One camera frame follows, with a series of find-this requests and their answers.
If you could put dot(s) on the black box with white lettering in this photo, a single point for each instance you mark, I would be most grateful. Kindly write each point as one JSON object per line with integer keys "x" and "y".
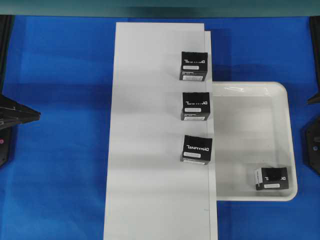
{"x": 196, "y": 150}

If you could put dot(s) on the white base board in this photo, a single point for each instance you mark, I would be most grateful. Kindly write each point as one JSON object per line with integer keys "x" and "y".
{"x": 150, "y": 193}

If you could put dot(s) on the black box on base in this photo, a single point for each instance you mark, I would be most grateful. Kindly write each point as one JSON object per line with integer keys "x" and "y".
{"x": 195, "y": 106}
{"x": 194, "y": 66}

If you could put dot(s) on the black box in tray corner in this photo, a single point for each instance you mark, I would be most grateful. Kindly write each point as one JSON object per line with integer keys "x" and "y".
{"x": 271, "y": 178}

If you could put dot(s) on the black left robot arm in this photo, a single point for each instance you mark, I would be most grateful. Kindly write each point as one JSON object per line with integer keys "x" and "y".
{"x": 6, "y": 24}

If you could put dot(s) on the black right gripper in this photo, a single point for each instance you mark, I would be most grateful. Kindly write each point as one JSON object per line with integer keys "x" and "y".
{"x": 310, "y": 139}

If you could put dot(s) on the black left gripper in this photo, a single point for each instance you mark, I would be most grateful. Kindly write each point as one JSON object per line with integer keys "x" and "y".
{"x": 22, "y": 114}

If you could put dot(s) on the black box middle on base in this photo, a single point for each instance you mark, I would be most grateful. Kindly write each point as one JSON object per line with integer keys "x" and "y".
{"x": 195, "y": 106}

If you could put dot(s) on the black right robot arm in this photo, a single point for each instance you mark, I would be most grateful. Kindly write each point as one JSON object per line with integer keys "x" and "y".
{"x": 314, "y": 26}

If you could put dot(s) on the blue table cloth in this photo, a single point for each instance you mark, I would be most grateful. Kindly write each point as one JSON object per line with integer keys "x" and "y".
{"x": 53, "y": 186}

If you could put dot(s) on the black box far on base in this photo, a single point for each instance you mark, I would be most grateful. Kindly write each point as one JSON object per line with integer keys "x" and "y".
{"x": 194, "y": 66}

